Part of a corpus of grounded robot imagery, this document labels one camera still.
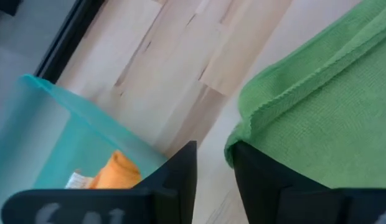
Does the teal translucent plastic basket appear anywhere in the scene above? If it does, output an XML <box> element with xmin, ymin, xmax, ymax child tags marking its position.
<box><xmin>0</xmin><ymin>73</ymin><xmax>168</xmax><ymax>218</ymax></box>

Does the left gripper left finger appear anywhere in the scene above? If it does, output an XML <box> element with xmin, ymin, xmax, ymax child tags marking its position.
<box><xmin>0</xmin><ymin>140</ymin><xmax>199</xmax><ymax>224</ymax></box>

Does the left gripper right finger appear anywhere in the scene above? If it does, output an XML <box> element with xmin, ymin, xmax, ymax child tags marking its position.
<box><xmin>231</xmin><ymin>140</ymin><xmax>386</xmax><ymax>224</ymax></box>

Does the black table frame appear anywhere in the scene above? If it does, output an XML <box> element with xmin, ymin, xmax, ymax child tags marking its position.
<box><xmin>33</xmin><ymin>0</ymin><xmax>106</xmax><ymax>85</ymax></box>

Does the orange microfiber towel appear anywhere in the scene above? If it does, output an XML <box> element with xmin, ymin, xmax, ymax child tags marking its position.
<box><xmin>64</xmin><ymin>149</ymin><xmax>143</xmax><ymax>190</ymax></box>

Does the green microfiber towel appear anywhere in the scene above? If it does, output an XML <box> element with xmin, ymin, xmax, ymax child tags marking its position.
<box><xmin>223</xmin><ymin>0</ymin><xmax>386</xmax><ymax>190</ymax></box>

